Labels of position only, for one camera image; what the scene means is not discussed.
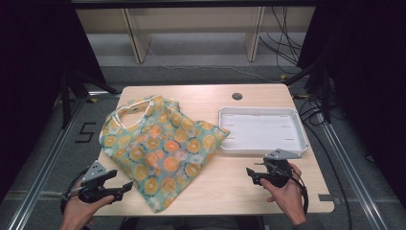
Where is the green orange-print fabric bag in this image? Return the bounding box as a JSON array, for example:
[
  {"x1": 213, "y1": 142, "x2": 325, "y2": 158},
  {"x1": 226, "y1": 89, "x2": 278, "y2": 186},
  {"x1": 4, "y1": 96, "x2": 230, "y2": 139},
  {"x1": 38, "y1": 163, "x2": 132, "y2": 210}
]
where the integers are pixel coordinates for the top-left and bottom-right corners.
[{"x1": 99, "y1": 94, "x2": 232, "y2": 214}]

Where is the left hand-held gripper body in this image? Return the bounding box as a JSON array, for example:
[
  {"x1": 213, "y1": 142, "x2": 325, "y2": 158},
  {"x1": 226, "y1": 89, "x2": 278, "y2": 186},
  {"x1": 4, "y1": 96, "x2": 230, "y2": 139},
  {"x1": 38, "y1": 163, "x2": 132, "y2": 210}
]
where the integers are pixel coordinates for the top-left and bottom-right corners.
[{"x1": 77, "y1": 160, "x2": 124, "y2": 204}]

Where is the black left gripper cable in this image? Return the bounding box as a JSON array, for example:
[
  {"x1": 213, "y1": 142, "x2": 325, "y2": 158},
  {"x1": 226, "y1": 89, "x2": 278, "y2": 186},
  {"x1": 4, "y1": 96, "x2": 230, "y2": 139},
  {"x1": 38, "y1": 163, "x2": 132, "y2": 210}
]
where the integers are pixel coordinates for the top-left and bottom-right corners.
[{"x1": 59, "y1": 167, "x2": 91, "y2": 216}]

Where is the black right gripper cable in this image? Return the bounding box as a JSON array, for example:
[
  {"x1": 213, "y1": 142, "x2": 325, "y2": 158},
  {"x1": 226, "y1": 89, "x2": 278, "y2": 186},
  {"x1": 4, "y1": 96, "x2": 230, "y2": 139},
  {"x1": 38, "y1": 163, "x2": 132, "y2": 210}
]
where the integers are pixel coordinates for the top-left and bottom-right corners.
[{"x1": 285, "y1": 168, "x2": 310, "y2": 216}]

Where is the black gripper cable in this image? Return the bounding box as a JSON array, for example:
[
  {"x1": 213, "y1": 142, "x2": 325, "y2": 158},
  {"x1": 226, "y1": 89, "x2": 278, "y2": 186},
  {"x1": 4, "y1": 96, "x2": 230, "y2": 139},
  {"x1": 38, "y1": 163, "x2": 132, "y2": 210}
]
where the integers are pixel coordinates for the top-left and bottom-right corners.
[
  {"x1": 285, "y1": 168, "x2": 310, "y2": 216},
  {"x1": 59, "y1": 167, "x2": 91, "y2": 216}
]

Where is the aluminium floor rail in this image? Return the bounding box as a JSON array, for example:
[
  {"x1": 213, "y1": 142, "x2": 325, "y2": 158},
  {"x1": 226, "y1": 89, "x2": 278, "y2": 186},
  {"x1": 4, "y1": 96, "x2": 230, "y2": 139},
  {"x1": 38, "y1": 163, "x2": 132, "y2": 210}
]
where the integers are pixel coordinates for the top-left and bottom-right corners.
[
  {"x1": 6, "y1": 90, "x2": 121, "y2": 230},
  {"x1": 314, "y1": 104, "x2": 392, "y2": 230}
]

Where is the person's left hand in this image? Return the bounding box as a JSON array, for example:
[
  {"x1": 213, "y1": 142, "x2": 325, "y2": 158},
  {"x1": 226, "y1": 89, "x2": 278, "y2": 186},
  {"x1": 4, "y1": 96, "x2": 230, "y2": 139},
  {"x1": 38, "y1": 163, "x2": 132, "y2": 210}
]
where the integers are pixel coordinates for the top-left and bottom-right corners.
[{"x1": 59, "y1": 194, "x2": 115, "y2": 230}]

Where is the beige wooden shelf unit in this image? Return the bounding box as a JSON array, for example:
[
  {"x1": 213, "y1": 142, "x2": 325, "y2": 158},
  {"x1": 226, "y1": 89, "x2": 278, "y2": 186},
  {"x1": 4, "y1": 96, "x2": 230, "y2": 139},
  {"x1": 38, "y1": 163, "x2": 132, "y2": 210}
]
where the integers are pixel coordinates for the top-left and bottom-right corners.
[{"x1": 76, "y1": 6, "x2": 317, "y2": 64}]

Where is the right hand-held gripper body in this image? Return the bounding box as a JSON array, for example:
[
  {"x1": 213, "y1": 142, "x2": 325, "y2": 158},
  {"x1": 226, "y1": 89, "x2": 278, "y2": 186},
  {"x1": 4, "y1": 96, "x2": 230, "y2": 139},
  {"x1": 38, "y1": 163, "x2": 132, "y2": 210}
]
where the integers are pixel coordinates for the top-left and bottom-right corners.
[{"x1": 259, "y1": 148, "x2": 303, "y2": 189}]

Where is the white plastic tray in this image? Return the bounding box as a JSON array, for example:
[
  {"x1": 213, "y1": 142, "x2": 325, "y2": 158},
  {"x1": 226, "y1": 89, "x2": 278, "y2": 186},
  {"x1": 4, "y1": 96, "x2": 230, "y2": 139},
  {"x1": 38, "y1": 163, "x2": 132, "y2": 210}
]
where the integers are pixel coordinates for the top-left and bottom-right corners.
[{"x1": 217, "y1": 105, "x2": 309, "y2": 156}]

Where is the black metal stand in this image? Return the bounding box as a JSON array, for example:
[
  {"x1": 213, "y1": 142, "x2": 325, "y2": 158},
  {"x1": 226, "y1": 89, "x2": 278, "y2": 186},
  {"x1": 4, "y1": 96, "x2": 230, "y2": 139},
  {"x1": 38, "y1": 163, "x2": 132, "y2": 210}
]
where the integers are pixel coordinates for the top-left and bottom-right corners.
[
  {"x1": 282, "y1": 56, "x2": 334, "y2": 125},
  {"x1": 58, "y1": 68, "x2": 122, "y2": 129}
]

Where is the person's lap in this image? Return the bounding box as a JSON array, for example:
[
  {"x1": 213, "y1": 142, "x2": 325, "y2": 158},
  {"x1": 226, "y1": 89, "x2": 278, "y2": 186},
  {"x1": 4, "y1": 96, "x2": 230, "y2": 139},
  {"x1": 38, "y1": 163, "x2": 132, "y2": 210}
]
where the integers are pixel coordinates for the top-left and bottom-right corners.
[{"x1": 119, "y1": 216, "x2": 266, "y2": 230}]

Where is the person's right hand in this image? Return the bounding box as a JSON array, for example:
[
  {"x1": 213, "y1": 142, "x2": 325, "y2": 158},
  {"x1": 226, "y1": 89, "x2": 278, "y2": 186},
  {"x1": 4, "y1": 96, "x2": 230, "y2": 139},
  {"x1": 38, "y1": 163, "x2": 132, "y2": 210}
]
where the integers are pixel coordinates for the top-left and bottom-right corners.
[{"x1": 259, "y1": 162, "x2": 308, "y2": 226}]

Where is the bundle of black cables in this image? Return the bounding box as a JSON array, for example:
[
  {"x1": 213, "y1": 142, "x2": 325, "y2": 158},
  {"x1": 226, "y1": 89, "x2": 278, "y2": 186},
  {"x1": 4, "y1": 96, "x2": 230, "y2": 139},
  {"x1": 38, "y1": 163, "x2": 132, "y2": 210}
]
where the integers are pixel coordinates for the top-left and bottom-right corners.
[{"x1": 258, "y1": 6, "x2": 353, "y2": 230}]

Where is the black curtain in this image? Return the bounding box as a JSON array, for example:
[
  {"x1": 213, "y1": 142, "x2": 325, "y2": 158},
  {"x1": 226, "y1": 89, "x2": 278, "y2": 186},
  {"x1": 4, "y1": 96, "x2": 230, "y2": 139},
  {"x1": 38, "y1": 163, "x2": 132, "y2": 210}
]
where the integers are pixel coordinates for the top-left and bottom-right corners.
[
  {"x1": 296, "y1": 0, "x2": 406, "y2": 209},
  {"x1": 0, "y1": 0, "x2": 106, "y2": 202}
]

